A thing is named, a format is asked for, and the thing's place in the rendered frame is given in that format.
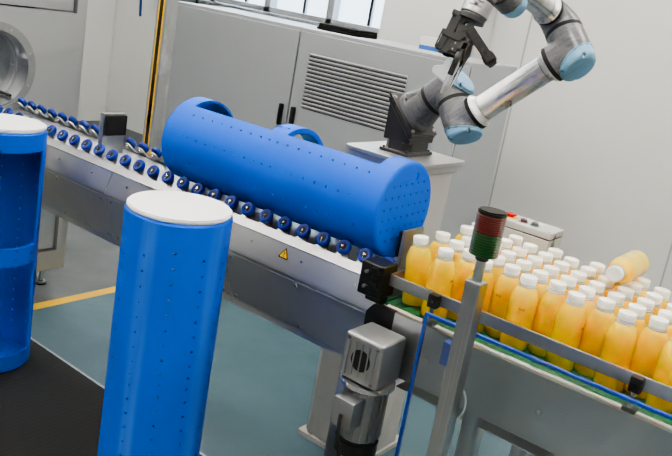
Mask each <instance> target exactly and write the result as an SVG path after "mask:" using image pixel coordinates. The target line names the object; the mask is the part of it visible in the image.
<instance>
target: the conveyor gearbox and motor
mask: <svg viewBox="0 0 672 456"><path fill-rule="evenodd" d="M405 343H406V338H405V337H404V336H402V335H400V334H398V333H395V332H393V331H391V330H389V329H387V328H384V327H382V326H380V325H378V324H376V323H373V322H370V323H367V324H365V325H362V326H359V327H357V328H354V329H351V330H349V331H348V332H347V336H346V342H345V347H344V352H343V358H342V363H341V368H340V373H341V375H340V379H341V381H342V383H343V384H344V385H343V390H342V392H341V393H339V394H337V395H335V399H334V404H333V410H332V415H331V420H330V421H331V422H332V423H333V424H335V425H336V431H335V436H334V442H333V446H334V448H335V450H336V451H337V456H341V455H342V456H374V455H375V454H376V451H377V446H378V441H379V437H380V435H381V430H382V426H383V421H384V416H385V411H386V406H387V402H388V397H389V394H390V393H392V392H393V391H394V390H395V387H396V382H395V381H396V380H397V379H398V376H399V372H400V367H401V362H402V357H403V352H404V348H405Z"/></svg>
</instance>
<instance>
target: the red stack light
mask: <svg viewBox="0 0 672 456"><path fill-rule="evenodd" d="M506 221H507V218H504V219H497V218H491V217H487V216H484V215H482V214H480V213H479V211H478V212H477V214H476V219H475V223H474V228H473V229H474V231H476V232H477V233H480V234H482V235H486V236H491V237H502V236H503V234H504V230H505V226H506Z"/></svg>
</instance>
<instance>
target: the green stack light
mask: <svg viewBox="0 0 672 456"><path fill-rule="evenodd" d="M502 239H503V236H502V237H491V236H486V235H482V234H480V233H477V232H476V231H474V229H473V232H472V236H471V241H470V246H469V250H468V251H469V253H470V254H472V255H474V256H476V257H479V258H483V259H490V260H494V259H497V258H498V256H499V251H500V247H501V243H502Z"/></svg>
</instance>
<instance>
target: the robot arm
mask: <svg viewBox="0 0 672 456"><path fill-rule="evenodd" d="M493 7H495V8H496V9H497V10H498V11H499V13H501V14H503V15H504V16H506V17H507V18H516V17H518V16H520V15H521V14H522V13H523V12H524V11H525V10H526V9H527V10H528V11H529V12H530V13H532V17H533V19H534V20H535V21H536V22H537V23H538V24H539V25H540V27H541V29H542V31H543V34H544V36H545V39H546V42H547V44H548V45H547V46H545V47H544V48H542V49H541V50H540V53H539V57H538V58H536V59H534V60H533V61H531V62H530V63H528V64H527V65H525V66H523V67H522V68H520V69H519V70H517V71H516V72H514V73H513V74H511V75H509V76H508V77H506V78H505V79H503V80H502V81H500V82H499V83H497V84H495V85H494V86H492V87H491V88H489V89H488V90H486V91H485V92H483V93H481V94H480V95H478V96H473V95H472V94H473V93H474V91H475V88H474V85H473V83H472V81H471V80H470V79H469V77H468V76H467V75H466V74H465V73H464V72H463V71H461V70H462V68H463V66H464V64H465V62H466V61H467V60H468V58H469V56H470V53H471V51H472V48H473V47H472V46H475V47H476V49H477V50H478V52H479V53H480V55H481V56H482V57H481V59H482V62H483V63H484V64H485V65H486V66H488V67H489V68H492V67H493V66H495V65H496V64H497V58H496V55H495V54H494V53H493V52H492V51H490V50H489V49H488V47H487V46H486V44H485V43H484V41H483V40H482V38H481V37H480V35H479V34H478V32H477V30H476V29H475V28H474V26H477V27H483V26H484V24H485V21H487V20H488V18H489V16H490V13H491V11H492V9H493ZM467 23H468V24H467ZM465 24H467V25H465ZM441 34H442V35H441ZM440 36H441V37H440ZM439 38H440V39H439ZM438 40H439V41H438ZM434 46H435V48H436V50H439V51H438V53H440V54H443V56H446V57H448V58H447V59H446V60H445V62H444V64H442V65H435V66H433V68H432V73H433V74H434V75H435V76H436V78H434V79H433V80H431V81H430V82H429V83H427V84H426V85H425V86H423V87H422V88H420V89H417V90H413V91H410V92H407V93H405V94H404V95H402V96H401V97H400V99H399V106H400V109H401V112H402V114H403V116H404V117H405V119H406V120H407V122H408V123H409V124H410V125H411V126H412V127H413V128H414V129H416V130H417V131H419V132H426V131H427V130H429V129H430V128H431V127H432V126H433V125H434V123H435V122H436V121H437V119H438V118H439V116H440V118H441V121H442V124H443V127H444V132H445V134H446V136H447V139H448V140H449V141H450V142H451V143H453V144H456V145H466V144H471V143H474V142H476V141H478V140H479V139H481V138H482V136H483V130H482V129H484V128H485V127H487V126H488V125H489V124H490V119H491V118H493V117H494V116H496V115H498V114H499V113H501V112H502V111H504V110H506V109H507V108H509V107H511V106H512V105H514V104H516V103H517V102H519V101H520V100H522V99H524V98H525V97H527V96H529V95H530V94H532V93H533V92H535V91H537V90H538V89H540V88H542V87H543V86H545V85H546V84H548V83H550V82H551V81H553V80H555V81H559V82H560V81H562V80H564V81H567V82H571V81H574V80H578V79H580V78H582V77H584V76H585V75H587V74H588V73H589V72H590V71H591V70H592V69H593V67H594V65H595V63H596V54H595V52H594V47H593V45H592V44H591V42H590V40H589V38H588V35H587V33H586V31H585V29H584V26H583V24H582V22H581V20H580V18H579V17H578V15H577V14H576V13H575V12H574V11H573V10H572V9H571V8H570V7H569V6H568V5H567V4H566V3H565V2H564V1H563V0H465V1H464V3H463V5H462V7H461V11H459V10H456V9H453V11H452V17H451V19H450V21H449V23H448V25H447V27H446V29H445V28H442V31H441V33H440V35H439V37H438V39H437V41H436V43H435V45H434Z"/></svg>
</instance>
